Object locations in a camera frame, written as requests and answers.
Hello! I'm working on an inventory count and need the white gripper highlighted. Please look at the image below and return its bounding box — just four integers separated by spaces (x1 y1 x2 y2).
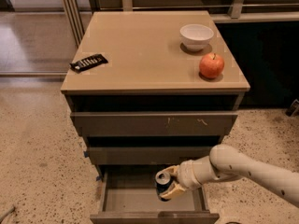
155 161 202 200

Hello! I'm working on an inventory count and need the blue pepsi can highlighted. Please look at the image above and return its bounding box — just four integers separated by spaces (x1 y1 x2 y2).
155 171 172 202

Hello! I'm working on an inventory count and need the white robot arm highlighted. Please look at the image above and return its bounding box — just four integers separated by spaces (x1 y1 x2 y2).
155 145 299 207

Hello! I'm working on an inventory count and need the bottom grey open drawer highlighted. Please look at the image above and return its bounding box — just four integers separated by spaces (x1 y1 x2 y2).
90 165 220 224

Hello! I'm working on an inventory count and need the middle grey drawer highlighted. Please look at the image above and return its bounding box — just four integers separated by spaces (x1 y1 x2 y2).
86 147 211 165

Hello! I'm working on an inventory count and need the grey drawer cabinet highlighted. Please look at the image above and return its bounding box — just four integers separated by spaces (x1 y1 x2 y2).
60 10 250 224

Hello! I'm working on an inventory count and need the top grey drawer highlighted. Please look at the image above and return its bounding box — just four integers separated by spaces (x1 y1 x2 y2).
70 111 237 137

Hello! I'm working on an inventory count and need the red apple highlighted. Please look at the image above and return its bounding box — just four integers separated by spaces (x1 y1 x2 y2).
199 52 224 79

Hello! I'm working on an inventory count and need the dark object on floor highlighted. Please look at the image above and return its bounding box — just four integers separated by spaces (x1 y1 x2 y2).
285 99 299 117

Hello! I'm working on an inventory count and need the black snack bar wrapper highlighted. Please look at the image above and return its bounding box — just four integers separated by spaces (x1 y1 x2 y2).
70 54 108 73

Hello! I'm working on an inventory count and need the white ceramic bowl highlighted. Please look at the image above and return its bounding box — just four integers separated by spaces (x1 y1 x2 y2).
180 24 214 51

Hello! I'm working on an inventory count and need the grey cable on floor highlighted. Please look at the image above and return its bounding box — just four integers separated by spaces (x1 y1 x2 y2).
0 204 16 222

